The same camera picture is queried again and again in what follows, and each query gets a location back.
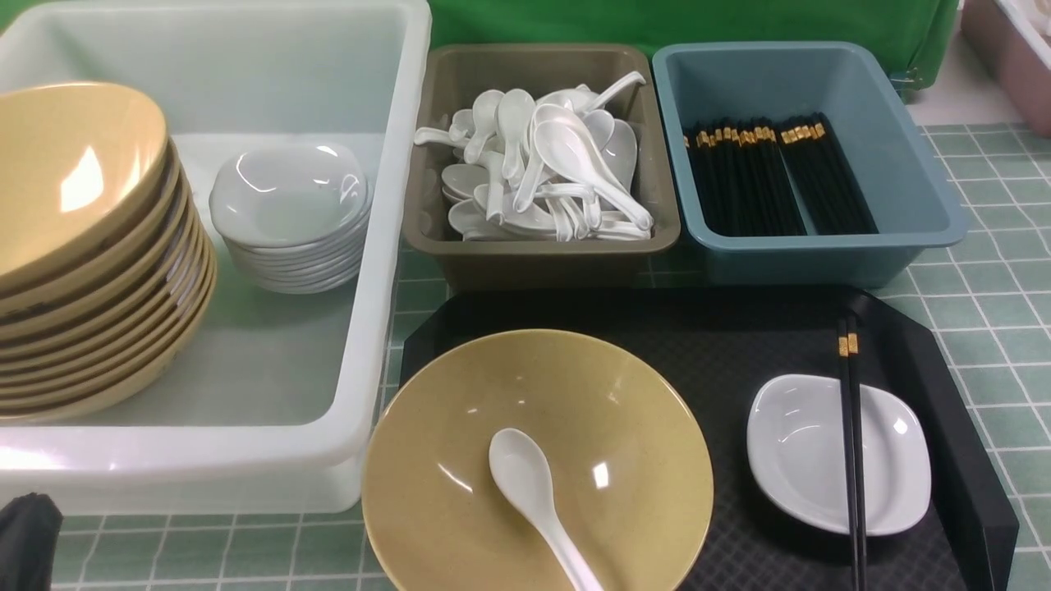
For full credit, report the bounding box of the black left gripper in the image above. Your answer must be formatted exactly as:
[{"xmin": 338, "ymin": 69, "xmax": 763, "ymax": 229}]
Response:
[{"xmin": 1, "ymin": 492, "xmax": 63, "ymax": 590}]

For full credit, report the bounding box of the white ceramic soup spoon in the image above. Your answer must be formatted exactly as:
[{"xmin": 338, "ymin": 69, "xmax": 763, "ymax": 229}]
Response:
[{"xmin": 488, "ymin": 428, "xmax": 604, "ymax": 590}]

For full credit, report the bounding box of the tan noodle bowl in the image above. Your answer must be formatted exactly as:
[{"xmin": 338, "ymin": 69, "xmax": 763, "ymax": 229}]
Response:
[{"xmin": 360, "ymin": 329, "xmax": 714, "ymax": 590}]

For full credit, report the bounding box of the white sauce dish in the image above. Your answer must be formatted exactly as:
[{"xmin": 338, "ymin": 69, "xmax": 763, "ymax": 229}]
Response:
[{"xmin": 746, "ymin": 373, "xmax": 932, "ymax": 536}]

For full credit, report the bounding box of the black chopstick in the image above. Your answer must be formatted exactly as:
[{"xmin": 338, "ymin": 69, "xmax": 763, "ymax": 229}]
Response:
[
  {"xmin": 843, "ymin": 314, "xmax": 867, "ymax": 590},
  {"xmin": 837, "ymin": 314, "xmax": 856, "ymax": 589}
]

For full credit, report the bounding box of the stack of tan bowls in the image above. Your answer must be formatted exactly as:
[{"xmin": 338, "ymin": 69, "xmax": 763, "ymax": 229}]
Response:
[{"xmin": 1, "ymin": 81, "xmax": 218, "ymax": 425}]

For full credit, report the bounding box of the large white plastic tub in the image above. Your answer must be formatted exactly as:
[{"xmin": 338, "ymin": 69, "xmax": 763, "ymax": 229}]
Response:
[{"xmin": 2, "ymin": 1, "xmax": 431, "ymax": 514}]

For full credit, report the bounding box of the stack of white dishes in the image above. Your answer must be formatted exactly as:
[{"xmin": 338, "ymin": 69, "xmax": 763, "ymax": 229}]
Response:
[{"xmin": 208, "ymin": 142, "xmax": 373, "ymax": 296}]

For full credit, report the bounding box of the pile of white spoons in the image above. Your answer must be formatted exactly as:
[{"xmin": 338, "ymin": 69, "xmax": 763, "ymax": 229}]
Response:
[{"xmin": 414, "ymin": 72, "xmax": 654, "ymax": 243}]

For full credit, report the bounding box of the black plastic serving tray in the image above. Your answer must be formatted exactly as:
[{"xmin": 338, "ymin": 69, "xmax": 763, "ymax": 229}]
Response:
[{"xmin": 399, "ymin": 286, "xmax": 1021, "ymax": 590}]

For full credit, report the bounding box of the bundle of black chopsticks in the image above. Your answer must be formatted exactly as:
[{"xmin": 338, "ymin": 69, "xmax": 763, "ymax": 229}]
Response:
[{"xmin": 682, "ymin": 113, "xmax": 879, "ymax": 238}]

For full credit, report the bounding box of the blue plastic chopstick bin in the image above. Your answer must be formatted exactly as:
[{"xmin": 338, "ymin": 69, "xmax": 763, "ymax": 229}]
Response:
[{"xmin": 652, "ymin": 41, "xmax": 968, "ymax": 287}]

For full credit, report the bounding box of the green backdrop cloth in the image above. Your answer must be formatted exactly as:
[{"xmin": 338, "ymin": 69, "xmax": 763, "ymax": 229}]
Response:
[{"xmin": 0, "ymin": 0, "xmax": 960, "ymax": 91}]

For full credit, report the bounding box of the pink plastic bin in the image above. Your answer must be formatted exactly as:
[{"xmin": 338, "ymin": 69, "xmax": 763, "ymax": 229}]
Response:
[{"xmin": 961, "ymin": 1, "xmax": 1050, "ymax": 138}]

